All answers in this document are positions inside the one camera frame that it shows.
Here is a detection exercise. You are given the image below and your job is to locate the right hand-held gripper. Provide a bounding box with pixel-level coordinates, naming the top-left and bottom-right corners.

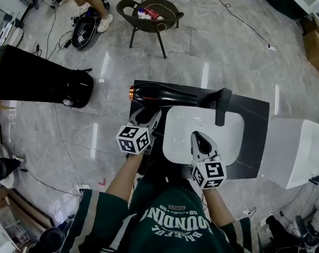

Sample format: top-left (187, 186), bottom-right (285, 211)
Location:
top-left (190, 130), bottom-right (227, 190)

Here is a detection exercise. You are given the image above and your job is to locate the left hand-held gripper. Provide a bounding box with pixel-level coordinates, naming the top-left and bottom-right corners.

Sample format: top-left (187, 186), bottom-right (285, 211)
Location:
top-left (115, 106), bottom-right (163, 156)

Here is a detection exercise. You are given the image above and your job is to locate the black vanity cabinet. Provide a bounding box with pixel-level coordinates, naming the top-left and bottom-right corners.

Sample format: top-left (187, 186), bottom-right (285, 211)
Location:
top-left (129, 80), bottom-right (270, 181)

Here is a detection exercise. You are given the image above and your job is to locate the black orange hair dryer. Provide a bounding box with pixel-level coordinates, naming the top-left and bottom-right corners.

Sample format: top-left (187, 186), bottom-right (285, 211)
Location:
top-left (129, 82), bottom-right (205, 124)

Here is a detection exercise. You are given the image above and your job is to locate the person's left forearm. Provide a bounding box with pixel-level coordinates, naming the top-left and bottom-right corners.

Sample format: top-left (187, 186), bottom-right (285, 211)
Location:
top-left (105, 153), bottom-right (144, 203)

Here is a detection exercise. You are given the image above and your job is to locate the person's right forearm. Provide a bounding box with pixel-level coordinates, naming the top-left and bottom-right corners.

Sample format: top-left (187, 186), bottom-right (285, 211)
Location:
top-left (202, 187), bottom-right (237, 228)

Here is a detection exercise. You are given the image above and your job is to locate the black faucet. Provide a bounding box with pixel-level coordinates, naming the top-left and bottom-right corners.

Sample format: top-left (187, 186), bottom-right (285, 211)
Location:
top-left (202, 87), bottom-right (233, 127)

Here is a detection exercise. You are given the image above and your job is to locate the black backpack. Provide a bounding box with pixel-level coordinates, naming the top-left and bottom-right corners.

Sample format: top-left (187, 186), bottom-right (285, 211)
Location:
top-left (62, 67), bottom-right (95, 109)

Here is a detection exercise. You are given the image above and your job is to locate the person's green printed shirt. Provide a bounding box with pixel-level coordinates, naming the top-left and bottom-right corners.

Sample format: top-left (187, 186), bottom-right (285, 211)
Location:
top-left (61, 178), bottom-right (263, 253)

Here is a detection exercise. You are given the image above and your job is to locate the white bathtub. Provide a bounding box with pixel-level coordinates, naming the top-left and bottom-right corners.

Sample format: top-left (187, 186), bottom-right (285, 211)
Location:
top-left (260, 117), bottom-right (319, 190)

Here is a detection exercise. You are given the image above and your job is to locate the dark round-back chair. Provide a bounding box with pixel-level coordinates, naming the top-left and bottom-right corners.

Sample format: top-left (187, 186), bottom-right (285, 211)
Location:
top-left (116, 0), bottom-right (185, 60)

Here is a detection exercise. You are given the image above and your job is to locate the black open equipment case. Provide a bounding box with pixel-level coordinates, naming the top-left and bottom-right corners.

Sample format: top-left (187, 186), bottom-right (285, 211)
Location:
top-left (71, 16), bottom-right (98, 49)

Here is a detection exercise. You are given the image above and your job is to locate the red bottle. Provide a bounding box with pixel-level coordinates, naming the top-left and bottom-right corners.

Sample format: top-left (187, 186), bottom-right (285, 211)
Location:
top-left (144, 6), bottom-right (160, 20)

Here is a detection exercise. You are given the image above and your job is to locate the tall black cabinet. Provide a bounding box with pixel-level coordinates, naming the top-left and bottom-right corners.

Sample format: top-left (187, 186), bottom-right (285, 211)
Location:
top-left (0, 44), bottom-right (72, 101)

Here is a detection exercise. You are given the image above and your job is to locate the large cardboard box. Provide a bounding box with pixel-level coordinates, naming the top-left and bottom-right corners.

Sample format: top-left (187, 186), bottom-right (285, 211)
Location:
top-left (303, 18), bottom-right (319, 75)

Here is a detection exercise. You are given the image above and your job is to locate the green bathtub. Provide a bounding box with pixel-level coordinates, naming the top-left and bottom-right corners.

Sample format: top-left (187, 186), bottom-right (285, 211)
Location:
top-left (256, 0), bottom-right (309, 21)

